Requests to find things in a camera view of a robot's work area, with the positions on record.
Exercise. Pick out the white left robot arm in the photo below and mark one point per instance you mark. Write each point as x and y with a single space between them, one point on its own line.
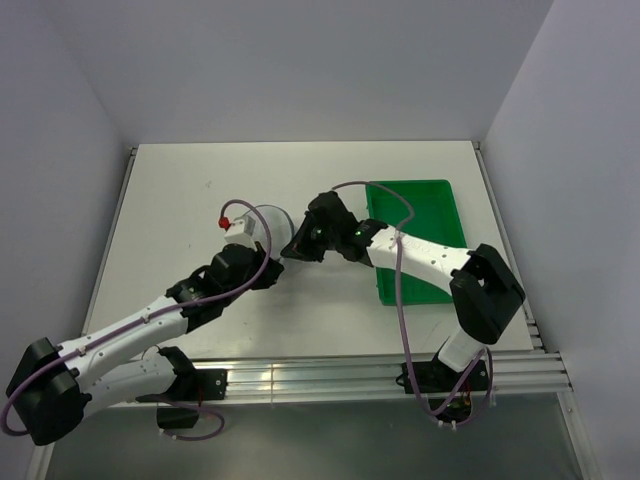
56 386

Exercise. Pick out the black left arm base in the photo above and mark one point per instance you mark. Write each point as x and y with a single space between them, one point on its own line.
181 406

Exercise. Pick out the white mesh laundry bag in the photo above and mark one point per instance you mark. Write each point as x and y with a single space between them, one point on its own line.
280 226

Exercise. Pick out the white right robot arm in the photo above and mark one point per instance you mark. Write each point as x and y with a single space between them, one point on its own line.
485 292

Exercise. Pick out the green plastic tray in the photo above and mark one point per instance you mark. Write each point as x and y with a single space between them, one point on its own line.
436 219

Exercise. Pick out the aluminium front rail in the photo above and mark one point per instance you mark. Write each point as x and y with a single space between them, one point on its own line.
363 378

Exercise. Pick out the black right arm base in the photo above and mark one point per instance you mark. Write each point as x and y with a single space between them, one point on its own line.
449 392

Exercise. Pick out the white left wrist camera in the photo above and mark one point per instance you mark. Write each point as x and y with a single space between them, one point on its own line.
239 231

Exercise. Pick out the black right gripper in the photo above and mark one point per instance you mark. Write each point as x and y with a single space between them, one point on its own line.
300 247

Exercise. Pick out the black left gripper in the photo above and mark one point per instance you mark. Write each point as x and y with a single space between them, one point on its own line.
269 275

